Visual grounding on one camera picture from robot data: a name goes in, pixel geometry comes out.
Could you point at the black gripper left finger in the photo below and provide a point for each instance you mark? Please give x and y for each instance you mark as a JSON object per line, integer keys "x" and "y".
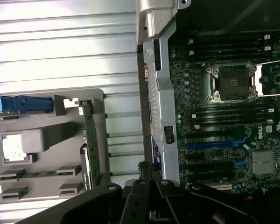
{"x": 84, "y": 203}

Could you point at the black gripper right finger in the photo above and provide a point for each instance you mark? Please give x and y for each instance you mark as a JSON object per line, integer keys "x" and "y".
{"x": 212, "y": 205}

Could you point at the white expansion slot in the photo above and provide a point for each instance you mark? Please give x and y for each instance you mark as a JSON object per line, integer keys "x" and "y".
{"x": 220, "y": 187}

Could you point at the green motherboard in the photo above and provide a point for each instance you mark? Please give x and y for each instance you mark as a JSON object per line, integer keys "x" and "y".
{"x": 224, "y": 163}

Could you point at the green RAM stick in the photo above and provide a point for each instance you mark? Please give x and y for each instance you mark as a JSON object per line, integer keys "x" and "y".
{"x": 37, "y": 174}

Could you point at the blue expansion slot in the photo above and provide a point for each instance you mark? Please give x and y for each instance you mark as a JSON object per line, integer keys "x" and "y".
{"x": 210, "y": 146}

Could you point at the grey parts rack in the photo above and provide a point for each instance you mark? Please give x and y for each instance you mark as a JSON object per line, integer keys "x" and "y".
{"x": 60, "y": 144}

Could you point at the silver chipset heatsink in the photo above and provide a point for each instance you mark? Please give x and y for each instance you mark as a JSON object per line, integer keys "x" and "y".
{"x": 263, "y": 163}

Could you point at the black RAM slot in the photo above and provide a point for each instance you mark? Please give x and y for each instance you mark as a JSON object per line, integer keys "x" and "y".
{"x": 233, "y": 118}
{"x": 228, "y": 44}
{"x": 233, "y": 123}
{"x": 228, "y": 39}
{"x": 233, "y": 107}
{"x": 228, "y": 50}
{"x": 233, "y": 113}
{"x": 228, "y": 56}

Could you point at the silver CPU chip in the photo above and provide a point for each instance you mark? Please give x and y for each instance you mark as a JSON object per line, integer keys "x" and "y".
{"x": 12, "y": 147}

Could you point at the open PC case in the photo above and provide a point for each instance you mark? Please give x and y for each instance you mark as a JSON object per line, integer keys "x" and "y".
{"x": 163, "y": 93}

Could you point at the hard disk with blue caddy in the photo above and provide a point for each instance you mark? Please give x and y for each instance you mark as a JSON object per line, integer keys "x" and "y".
{"x": 11, "y": 103}

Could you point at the CPU socket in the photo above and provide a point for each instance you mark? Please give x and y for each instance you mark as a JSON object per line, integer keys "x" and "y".
{"x": 233, "y": 81}

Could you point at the metal socket cover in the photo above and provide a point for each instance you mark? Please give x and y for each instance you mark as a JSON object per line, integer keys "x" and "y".
{"x": 277, "y": 79}

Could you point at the thin metal locking lever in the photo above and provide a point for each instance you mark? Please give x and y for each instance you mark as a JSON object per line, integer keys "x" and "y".
{"x": 274, "y": 61}

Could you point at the black chassis switch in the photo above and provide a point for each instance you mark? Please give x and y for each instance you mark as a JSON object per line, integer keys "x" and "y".
{"x": 169, "y": 134}

